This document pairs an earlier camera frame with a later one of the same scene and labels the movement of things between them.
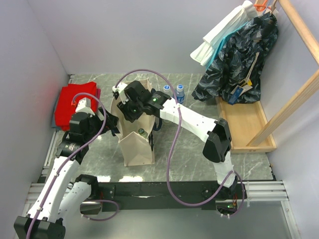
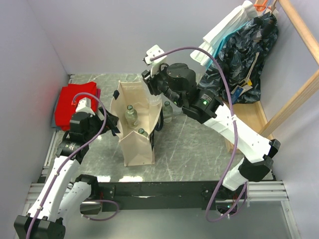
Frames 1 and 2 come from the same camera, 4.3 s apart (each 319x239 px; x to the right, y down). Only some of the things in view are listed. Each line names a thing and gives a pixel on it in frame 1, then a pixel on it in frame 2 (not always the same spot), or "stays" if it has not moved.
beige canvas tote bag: x=136 y=150 stays
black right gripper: x=123 y=106 → x=151 y=80
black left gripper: x=111 y=122 stays
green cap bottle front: x=143 y=133 stays
